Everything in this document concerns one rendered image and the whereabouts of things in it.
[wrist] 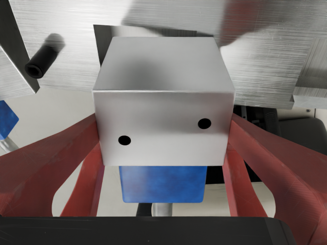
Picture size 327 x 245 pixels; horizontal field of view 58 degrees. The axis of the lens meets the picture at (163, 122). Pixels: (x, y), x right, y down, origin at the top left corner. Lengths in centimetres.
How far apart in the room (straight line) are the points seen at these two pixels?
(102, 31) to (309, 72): 13
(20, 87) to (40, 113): 137
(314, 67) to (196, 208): 31
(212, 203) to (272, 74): 32
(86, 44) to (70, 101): 133
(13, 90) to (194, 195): 17
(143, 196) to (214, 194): 32
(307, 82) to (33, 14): 16
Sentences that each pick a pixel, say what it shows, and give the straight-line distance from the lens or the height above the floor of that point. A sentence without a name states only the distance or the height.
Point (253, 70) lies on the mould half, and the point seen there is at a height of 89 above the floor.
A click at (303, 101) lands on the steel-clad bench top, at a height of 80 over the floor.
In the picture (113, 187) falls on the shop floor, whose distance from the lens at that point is 197.
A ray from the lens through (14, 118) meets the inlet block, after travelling 31.
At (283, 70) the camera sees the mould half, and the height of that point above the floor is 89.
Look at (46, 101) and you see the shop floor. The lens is 156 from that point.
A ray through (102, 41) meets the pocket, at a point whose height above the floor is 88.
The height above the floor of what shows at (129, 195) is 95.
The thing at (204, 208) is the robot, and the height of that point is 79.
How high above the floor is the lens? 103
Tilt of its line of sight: 46 degrees down
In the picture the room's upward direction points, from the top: 169 degrees counter-clockwise
